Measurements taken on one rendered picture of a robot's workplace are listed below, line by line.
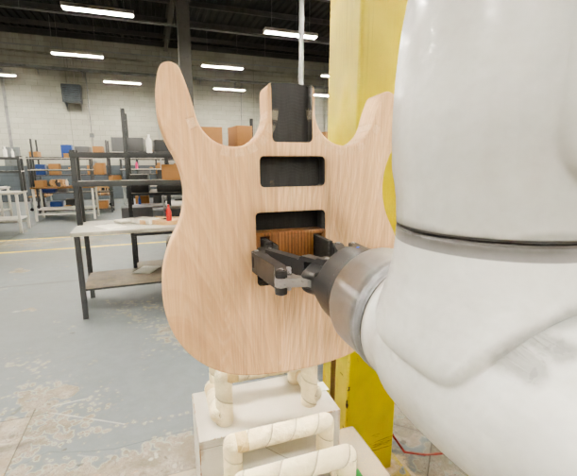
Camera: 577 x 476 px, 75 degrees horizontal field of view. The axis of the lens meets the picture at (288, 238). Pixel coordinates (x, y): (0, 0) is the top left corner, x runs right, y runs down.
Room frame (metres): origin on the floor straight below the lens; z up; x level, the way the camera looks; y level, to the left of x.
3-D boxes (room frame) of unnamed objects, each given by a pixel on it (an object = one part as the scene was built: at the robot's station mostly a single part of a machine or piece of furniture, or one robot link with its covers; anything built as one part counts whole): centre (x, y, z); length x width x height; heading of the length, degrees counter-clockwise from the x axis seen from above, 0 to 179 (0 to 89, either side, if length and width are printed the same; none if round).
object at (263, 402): (0.67, 0.05, 1.02); 0.27 x 0.15 x 0.17; 110
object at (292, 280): (0.35, -0.02, 1.46); 0.05 x 0.05 x 0.02; 40
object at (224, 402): (0.61, 0.12, 1.15); 0.03 x 0.03 x 0.09
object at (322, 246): (0.51, -0.04, 1.46); 0.07 x 0.01 x 0.03; 18
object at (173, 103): (0.49, 0.13, 1.64); 0.07 x 0.04 x 0.10; 109
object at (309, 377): (0.67, -0.04, 1.15); 0.03 x 0.03 x 0.09
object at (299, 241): (0.52, 0.00, 1.46); 0.10 x 0.03 x 0.05; 109
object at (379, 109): (0.57, -0.12, 1.63); 0.07 x 0.04 x 0.09; 109
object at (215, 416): (0.65, 0.14, 1.12); 0.11 x 0.03 x 0.03; 20
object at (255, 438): (0.57, 0.01, 1.12); 0.20 x 0.03 x 0.03; 109
